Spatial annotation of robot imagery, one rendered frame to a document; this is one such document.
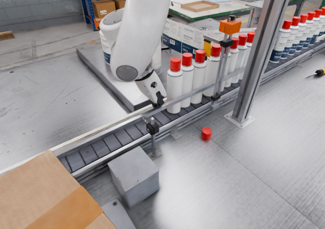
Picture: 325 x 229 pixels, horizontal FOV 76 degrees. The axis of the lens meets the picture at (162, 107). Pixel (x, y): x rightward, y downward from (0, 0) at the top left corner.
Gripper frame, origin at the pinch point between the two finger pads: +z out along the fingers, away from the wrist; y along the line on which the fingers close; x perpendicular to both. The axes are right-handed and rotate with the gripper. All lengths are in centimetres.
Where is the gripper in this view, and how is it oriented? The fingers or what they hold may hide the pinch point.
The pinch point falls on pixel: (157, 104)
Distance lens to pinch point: 69.6
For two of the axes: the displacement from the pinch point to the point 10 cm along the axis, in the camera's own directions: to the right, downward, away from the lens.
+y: -5.9, -5.1, 6.3
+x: -7.6, 6.2, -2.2
